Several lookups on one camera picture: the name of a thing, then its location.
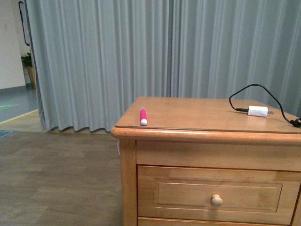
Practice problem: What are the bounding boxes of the wooden drawer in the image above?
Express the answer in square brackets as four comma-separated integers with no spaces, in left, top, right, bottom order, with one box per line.
[137,217,291,226]
[137,166,301,225]

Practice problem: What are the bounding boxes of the wooden top drawer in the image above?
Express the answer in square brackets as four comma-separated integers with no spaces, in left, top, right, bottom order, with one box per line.
[137,166,301,225]

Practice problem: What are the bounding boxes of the pink marker with white cap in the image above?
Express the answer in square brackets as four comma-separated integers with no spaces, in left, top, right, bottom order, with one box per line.
[140,107,148,126]

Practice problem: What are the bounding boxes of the potted green plant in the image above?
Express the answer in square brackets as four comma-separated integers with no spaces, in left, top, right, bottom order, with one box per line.
[21,52,36,89]

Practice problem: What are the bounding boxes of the wooden lower drawer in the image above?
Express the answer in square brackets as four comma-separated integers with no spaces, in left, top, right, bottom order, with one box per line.
[137,217,291,226]

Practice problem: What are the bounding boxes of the blue framed wall board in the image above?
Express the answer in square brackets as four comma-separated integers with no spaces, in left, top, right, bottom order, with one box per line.
[18,0,30,46]

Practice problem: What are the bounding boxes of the white power adapter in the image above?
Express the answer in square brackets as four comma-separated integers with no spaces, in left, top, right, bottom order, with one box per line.
[247,105,274,118]

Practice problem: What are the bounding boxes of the black charger cable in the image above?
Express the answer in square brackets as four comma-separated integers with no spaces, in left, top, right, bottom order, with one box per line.
[229,84,301,128]

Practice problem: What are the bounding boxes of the wooden nightstand cabinet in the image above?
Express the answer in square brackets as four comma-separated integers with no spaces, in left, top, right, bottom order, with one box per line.
[111,97,301,226]

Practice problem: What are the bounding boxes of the round wooden drawer knob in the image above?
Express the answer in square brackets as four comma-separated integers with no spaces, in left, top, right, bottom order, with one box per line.
[211,194,223,207]

